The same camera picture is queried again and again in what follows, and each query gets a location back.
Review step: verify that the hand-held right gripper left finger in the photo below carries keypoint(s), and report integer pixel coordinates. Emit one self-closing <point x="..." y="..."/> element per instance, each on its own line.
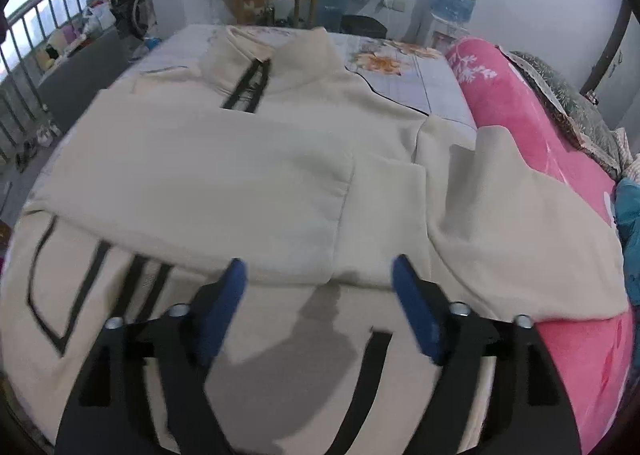
<point x="225" y="310"/>

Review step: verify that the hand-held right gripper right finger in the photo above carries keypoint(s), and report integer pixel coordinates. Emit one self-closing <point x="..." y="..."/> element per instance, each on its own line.
<point x="417" y="315"/>

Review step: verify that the cream zip jacket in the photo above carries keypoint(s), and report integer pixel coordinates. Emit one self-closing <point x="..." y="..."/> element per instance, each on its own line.
<point x="200" y="175"/>

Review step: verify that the floral bed sheet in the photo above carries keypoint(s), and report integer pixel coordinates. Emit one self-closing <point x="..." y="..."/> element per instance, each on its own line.
<point x="400" y="80"/>

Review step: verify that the pink floral blanket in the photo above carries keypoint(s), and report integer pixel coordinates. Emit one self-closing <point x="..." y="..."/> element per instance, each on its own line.
<point x="525" y="105"/>

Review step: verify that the white shoe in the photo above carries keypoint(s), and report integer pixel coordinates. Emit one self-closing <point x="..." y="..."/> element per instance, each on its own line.
<point x="56" y="130"/>
<point x="44" y="136"/>

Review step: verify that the grey shoe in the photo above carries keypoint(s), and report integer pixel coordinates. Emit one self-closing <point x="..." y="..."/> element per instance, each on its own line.
<point x="21" y="161"/>
<point x="29" y="150"/>

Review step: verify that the grey-green patterned quilt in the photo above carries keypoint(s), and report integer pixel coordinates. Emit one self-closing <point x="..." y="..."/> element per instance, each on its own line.
<point x="575" y="95"/>

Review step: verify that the blue and white packet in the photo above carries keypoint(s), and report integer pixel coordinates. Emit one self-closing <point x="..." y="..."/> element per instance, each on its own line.
<point x="151" y="42"/>

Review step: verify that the white water dispenser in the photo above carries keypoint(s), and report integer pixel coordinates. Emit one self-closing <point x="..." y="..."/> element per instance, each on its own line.
<point x="440" y="32"/>

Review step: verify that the black bag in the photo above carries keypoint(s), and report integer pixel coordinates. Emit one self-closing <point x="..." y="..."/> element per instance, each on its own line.
<point x="364" y="26"/>

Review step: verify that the bicycle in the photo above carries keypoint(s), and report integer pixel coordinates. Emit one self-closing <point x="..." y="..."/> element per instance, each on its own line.
<point x="140" y="15"/>

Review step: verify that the white plastic bag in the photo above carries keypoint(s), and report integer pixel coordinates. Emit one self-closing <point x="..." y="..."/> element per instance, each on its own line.
<point x="99" y="17"/>

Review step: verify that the empty blue water jug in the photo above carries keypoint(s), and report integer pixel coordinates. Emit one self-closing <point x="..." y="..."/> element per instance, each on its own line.
<point x="334" y="5"/>

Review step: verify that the metal window railing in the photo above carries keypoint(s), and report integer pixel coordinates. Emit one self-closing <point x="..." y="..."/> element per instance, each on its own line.
<point x="30" y="35"/>

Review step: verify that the white wall socket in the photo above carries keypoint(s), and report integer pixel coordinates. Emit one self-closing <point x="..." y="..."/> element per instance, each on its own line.
<point x="396" y="5"/>

